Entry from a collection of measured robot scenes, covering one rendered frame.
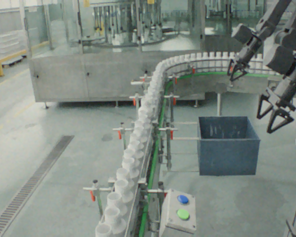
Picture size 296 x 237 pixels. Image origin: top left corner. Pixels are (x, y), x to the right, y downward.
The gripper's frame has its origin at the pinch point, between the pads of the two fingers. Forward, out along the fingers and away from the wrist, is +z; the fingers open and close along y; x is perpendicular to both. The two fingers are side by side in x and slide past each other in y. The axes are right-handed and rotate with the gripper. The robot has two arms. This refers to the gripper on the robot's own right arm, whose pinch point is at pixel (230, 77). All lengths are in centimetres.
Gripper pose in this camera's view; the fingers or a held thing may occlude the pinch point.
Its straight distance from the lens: 128.9
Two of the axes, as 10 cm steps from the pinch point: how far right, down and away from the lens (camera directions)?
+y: -1.4, 3.8, -9.1
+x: 8.5, 5.3, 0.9
